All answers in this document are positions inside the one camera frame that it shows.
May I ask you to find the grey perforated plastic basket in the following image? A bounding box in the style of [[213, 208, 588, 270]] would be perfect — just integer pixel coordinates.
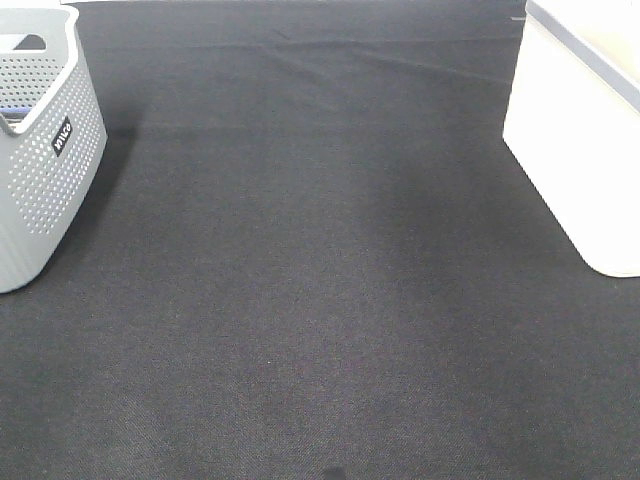
[[1, 1, 107, 293]]

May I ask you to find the white plastic storage basket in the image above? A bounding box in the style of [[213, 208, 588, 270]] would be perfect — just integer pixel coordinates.
[[503, 1, 639, 278]]

